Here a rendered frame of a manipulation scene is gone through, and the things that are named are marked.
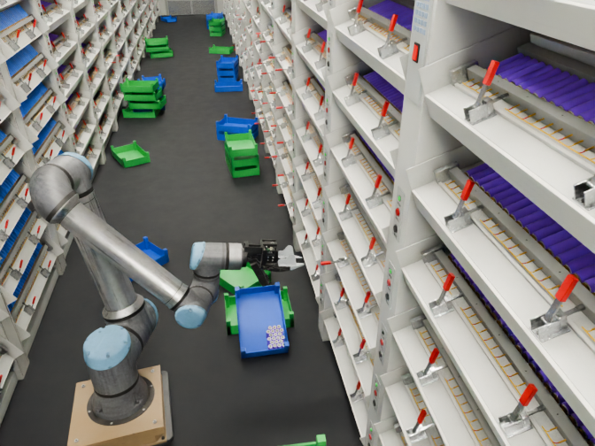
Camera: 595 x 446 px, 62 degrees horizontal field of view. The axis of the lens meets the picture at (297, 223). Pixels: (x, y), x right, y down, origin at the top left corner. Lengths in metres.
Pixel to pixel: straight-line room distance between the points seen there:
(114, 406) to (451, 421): 1.16
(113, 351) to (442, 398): 1.05
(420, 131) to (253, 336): 1.44
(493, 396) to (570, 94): 0.48
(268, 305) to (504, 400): 1.52
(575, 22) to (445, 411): 0.76
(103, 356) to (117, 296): 0.22
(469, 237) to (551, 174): 0.25
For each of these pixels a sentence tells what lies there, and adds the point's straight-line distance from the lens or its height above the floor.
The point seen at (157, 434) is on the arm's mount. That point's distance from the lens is 1.87.
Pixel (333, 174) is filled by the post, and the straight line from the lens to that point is 1.77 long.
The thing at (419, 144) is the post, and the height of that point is 1.21.
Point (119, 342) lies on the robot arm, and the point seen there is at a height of 0.40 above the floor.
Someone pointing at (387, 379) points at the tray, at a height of 0.55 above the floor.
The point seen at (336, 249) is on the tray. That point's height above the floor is 0.53.
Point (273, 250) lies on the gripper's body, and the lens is 1.64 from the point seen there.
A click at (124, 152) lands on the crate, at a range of 4.21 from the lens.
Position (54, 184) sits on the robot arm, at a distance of 1.58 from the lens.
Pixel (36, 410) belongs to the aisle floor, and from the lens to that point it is 2.23.
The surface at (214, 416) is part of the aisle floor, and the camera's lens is 2.00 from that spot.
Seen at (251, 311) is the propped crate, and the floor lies 0.09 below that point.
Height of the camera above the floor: 1.58
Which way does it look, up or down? 31 degrees down
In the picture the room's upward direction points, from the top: straight up
